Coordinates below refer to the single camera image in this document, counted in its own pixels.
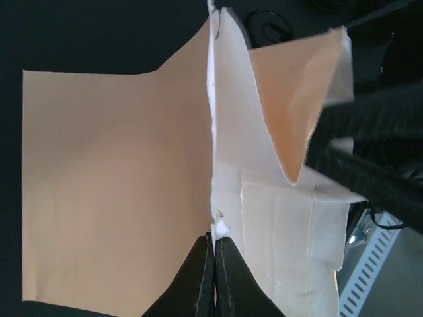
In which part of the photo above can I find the brown paper bag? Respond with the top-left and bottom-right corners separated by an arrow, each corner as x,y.
22,3 -> 362,316

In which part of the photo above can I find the light blue cable duct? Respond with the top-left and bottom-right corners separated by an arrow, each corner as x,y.
337,210 -> 401,317

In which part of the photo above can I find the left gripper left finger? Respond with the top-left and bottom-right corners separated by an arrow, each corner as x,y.
143,232 -> 215,317

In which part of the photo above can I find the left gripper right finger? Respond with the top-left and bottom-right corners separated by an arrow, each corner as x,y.
215,237 -> 284,317

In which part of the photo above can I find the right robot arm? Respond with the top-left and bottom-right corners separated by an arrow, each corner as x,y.
306,1 -> 422,232

